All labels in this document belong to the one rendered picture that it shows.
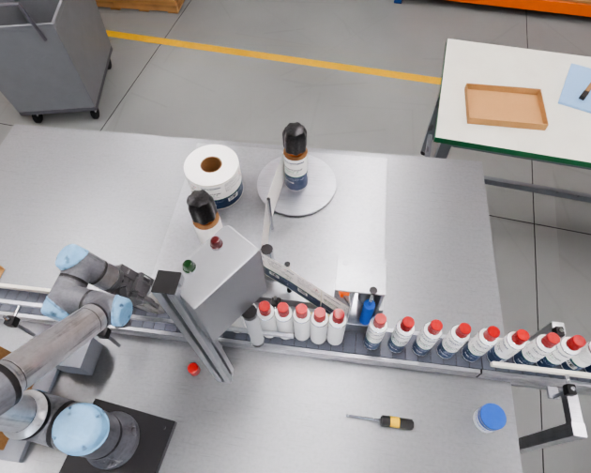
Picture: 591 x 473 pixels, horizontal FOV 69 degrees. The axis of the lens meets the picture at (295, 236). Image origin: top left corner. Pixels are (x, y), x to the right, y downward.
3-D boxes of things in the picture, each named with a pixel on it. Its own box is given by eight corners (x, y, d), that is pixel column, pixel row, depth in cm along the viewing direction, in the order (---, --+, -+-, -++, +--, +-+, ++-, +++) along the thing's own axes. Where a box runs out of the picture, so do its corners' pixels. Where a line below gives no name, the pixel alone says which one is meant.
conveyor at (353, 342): (475, 346, 137) (479, 342, 133) (477, 372, 132) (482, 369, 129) (-4, 290, 151) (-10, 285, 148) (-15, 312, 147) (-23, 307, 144)
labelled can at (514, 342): (505, 366, 129) (535, 345, 112) (487, 364, 130) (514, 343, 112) (502, 349, 132) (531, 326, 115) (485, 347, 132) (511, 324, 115)
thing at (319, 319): (326, 329, 137) (329, 304, 119) (325, 345, 134) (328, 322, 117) (310, 328, 137) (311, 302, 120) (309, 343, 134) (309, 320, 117)
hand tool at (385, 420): (412, 419, 127) (414, 418, 124) (412, 431, 125) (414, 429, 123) (344, 410, 129) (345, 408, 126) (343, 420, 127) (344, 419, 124)
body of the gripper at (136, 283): (156, 280, 132) (126, 262, 123) (147, 306, 127) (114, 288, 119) (140, 283, 136) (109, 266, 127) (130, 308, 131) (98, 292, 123)
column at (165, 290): (234, 369, 136) (181, 271, 79) (231, 383, 133) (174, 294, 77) (219, 367, 136) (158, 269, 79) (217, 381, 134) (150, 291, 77)
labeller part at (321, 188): (339, 158, 175) (339, 156, 174) (332, 221, 159) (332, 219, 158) (264, 152, 178) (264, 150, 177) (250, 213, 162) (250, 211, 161)
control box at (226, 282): (267, 290, 100) (260, 250, 84) (213, 343, 94) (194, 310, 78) (237, 265, 104) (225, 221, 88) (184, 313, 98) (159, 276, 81)
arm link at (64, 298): (69, 319, 104) (91, 279, 109) (30, 310, 106) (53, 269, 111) (86, 328, 111) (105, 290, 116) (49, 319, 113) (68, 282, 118)
